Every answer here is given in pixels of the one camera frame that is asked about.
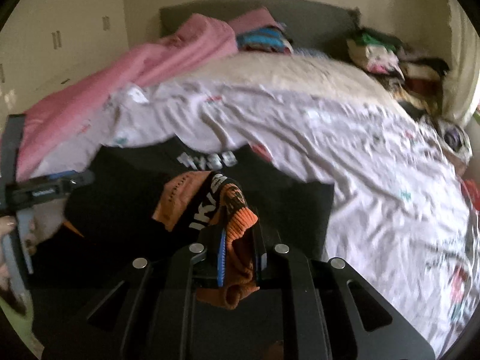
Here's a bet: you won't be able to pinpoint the black orange IKISS sweater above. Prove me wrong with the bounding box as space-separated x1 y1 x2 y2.
32 137 335 359

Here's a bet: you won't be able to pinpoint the striped blue folded clothes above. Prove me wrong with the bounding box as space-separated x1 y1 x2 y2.
236 27 293 55

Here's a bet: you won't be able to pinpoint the bag with purple clothes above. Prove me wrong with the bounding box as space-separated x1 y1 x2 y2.
420 115 473 166

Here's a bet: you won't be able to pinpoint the pile of folded clothes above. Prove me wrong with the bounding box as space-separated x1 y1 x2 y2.
346 28 450 119

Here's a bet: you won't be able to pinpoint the person's left hand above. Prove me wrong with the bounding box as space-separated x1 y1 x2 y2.
1 216 38 295

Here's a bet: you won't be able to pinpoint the white patterned bed sheet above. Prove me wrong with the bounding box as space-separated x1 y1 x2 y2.
34 53 479 357

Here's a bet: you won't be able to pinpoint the cream wardrobe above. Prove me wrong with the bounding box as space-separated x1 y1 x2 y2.
1 0 128 117

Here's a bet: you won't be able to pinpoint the pink blanket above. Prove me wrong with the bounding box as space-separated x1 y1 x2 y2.
17 14 238 180

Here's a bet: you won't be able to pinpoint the red item at bedside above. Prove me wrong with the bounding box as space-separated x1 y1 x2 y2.
462 179 480 211

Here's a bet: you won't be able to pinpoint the grey headboard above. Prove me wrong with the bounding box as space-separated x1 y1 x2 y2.
159 0 361 60

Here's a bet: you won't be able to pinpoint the cream curtain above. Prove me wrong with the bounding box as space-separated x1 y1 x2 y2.
442 0 479 127

